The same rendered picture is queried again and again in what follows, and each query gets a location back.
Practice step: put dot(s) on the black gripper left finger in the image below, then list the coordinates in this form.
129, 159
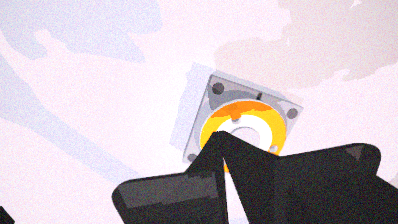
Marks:
199, 190

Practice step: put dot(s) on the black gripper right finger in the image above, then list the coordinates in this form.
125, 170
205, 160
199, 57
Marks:
262, 178

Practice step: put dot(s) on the yellow round plate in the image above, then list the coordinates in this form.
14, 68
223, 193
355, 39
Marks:
253, 113

